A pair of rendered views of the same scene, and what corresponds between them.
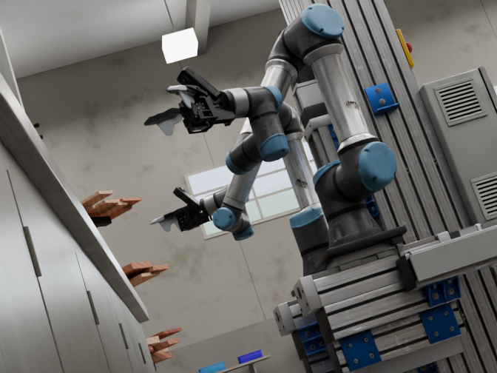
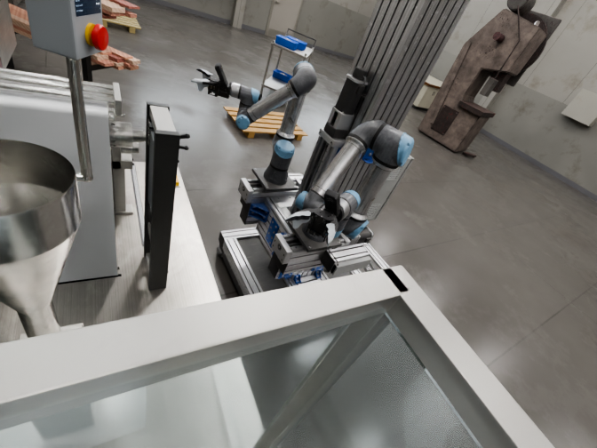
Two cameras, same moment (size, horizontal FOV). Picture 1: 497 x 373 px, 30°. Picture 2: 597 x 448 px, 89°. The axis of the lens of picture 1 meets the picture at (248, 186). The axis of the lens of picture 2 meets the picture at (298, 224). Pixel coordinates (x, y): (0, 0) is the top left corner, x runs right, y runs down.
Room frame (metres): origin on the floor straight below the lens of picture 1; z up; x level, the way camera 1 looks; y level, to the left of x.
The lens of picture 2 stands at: (1.52, 0.58, 1.77)
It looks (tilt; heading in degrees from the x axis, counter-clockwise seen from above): 36 degrees down; 326
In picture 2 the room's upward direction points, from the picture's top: 23 degrees clockwise
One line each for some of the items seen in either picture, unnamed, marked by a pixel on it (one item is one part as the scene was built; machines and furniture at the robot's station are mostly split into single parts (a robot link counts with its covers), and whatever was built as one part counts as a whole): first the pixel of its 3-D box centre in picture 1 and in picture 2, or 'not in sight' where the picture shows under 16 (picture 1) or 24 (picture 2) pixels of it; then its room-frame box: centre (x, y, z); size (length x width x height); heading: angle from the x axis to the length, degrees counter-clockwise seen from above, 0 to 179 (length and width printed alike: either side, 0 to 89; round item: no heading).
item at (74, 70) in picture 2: not in sight; (80, 121); (2.03, 0.66, 1.51); 0.02 x 0.02 x 0.20
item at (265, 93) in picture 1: (258, 102); (346, 204); (2.26, -0.09, 1.21); 0.11 x 0.08 x 0.09; 125
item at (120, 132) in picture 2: not in sight; (118, 134); (2.34, 0.64, 1.33); 0.06 x 0.06 x 0.06; 6
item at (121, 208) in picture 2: not in sight; (123, 178); (2.55, 0.64, 1.05); 0.06 x 0.05 x 0.31; 96
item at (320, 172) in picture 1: (339, 188); not in sight; (2.52, -0.23, 0.98); 0.13 x 0.12 x 0.14; 35
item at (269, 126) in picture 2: not in sight; (266, 124); (5.65, -1.01, 0.05); 1.10 x 0.76 x 0.10; 99
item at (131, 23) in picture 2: not in sight; (101, 17); (9.32, 1.36, 0.06); 1.27 x 0.88 x 0.12; 101
